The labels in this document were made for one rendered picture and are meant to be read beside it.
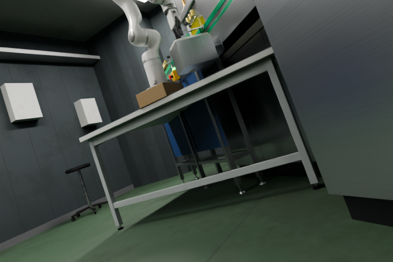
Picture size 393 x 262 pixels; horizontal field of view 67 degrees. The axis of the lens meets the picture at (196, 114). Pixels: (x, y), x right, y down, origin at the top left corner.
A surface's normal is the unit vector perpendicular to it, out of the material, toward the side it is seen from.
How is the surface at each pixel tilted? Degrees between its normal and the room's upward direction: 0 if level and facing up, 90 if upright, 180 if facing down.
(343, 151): 90
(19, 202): 90
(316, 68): 90
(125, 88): 90
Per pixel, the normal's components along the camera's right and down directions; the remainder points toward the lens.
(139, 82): -0.49, 0.10
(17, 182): 0.80, -0.33
